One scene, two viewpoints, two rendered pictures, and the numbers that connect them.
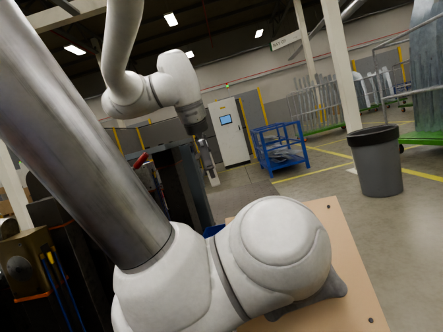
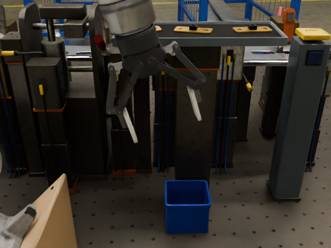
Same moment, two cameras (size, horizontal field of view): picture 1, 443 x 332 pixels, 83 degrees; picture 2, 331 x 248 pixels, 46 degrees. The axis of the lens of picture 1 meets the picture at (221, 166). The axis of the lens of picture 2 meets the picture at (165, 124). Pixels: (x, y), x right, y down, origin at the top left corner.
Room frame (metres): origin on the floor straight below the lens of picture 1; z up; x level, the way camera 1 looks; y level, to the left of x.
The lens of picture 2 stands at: (0.76, -0.64, 1.40)
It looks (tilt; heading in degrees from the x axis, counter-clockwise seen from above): 29 degrees down; 81
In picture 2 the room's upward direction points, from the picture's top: straight up
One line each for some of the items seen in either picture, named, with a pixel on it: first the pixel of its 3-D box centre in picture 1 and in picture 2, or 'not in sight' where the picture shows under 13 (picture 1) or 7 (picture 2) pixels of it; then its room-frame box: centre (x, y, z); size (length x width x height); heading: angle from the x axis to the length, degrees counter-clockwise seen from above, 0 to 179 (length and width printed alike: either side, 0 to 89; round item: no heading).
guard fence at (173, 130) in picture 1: (196, 142); not in sight; (8.25, 0.60, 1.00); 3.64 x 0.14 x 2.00; 86
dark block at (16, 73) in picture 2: (81, 283); (28, 108); (0.54, 0.38, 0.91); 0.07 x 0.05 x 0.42; 81
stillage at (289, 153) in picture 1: (277, 147); not in sight; (5.36, -1.29, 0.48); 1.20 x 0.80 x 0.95; 178
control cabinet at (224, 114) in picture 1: (227, 126); not in sight; (7.60, -0.50, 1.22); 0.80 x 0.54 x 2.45; 86
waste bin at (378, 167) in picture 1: (376, 161); not in sight; (2.72, -1.70, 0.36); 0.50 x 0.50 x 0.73
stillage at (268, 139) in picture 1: (269, 143); not in sight; (6.75, -1.44, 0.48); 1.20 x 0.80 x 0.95; 175
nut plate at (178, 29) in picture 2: not in sight; (193, 28); (0.96, 0.20, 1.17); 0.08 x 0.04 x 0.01; 157
